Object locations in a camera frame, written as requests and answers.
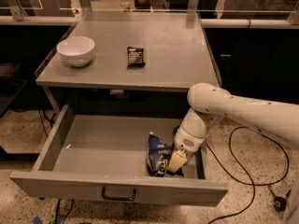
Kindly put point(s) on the grey metal cabinet table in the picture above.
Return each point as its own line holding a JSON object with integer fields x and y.
{"x": 176, "y": 56}

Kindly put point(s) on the black caster wheel lower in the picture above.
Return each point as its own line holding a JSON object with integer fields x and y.
{"x": 280, "y": 204}

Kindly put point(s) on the clear plastic water bottle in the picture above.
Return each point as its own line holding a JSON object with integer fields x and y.
{"x": 125, "y": 4}

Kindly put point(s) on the black drawer handle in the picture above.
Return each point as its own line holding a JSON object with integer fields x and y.
{"x": 118, "y": 194}

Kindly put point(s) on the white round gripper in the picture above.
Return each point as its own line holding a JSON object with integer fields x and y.
{"x": 187, "y": 143}

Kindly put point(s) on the black snack bar wrapper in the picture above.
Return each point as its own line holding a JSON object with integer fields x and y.
{"x": 135, "y": 57}

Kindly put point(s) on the grey open top drawer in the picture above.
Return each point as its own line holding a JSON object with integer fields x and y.
{"x": 85, "y": 153}

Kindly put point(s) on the white ceramic bowl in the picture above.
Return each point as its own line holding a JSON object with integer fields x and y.
{"x": 76, "y": 50}

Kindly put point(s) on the blue chip bag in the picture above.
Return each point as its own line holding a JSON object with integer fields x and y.
{"x": 158, "y": 155}

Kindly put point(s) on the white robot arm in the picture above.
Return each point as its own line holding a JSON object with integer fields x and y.
{"x": 274, "y": 120}

